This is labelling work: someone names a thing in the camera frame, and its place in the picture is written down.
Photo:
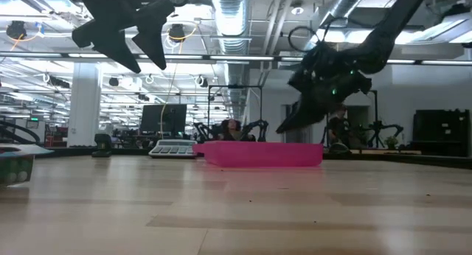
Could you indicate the green and white container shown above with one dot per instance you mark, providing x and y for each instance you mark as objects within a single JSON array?
[{"x": 14, "y": 166}]

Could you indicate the black computer monitor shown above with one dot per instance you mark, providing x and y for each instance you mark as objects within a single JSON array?
[{"x": 162, "y": 118}]

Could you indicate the silver ventilation duct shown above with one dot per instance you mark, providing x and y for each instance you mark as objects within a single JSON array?
[{"x": 232, "y": 23}]

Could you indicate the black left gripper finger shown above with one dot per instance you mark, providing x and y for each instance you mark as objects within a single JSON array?
[
  {"x": 155, "y": 30},
  {"x": 107, "y": 43}
]

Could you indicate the grey desk calculator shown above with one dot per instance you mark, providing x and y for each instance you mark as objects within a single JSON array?
[{"x": 173, "y": 149}]

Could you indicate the pink plastic pencil case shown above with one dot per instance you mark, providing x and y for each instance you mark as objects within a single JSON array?
[{"x": 263, "y": 153}]

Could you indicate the white column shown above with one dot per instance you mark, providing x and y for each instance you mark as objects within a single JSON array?
[{"x": 84, "y": 104}]

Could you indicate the small potted plant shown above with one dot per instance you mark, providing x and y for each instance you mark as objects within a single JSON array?
[{"x": 391, "y": 142}]

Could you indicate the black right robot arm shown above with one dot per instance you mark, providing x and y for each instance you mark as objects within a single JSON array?
[{"x": 391, "y": 30}]

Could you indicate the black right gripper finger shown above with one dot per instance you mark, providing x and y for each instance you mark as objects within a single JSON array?
[
  {"x": 298, "y": 124},
  {"x": 313, "y": 107}
]

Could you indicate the black ceiling camera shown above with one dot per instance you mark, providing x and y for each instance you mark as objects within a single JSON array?
[
  {"x": 16, "y": 29},
  {"x": 177, "y": 32}
]

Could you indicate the person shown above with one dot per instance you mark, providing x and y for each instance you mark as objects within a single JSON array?
[
  {"x": 338, "y": 126},
  {"x": 231, "y": 129}
]

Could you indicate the black cabinet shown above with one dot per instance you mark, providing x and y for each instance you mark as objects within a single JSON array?
[{"x": 440, "y": 133}]

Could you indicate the black table frame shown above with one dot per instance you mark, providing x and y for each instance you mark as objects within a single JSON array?
[{"x": 424, "y": 160}]

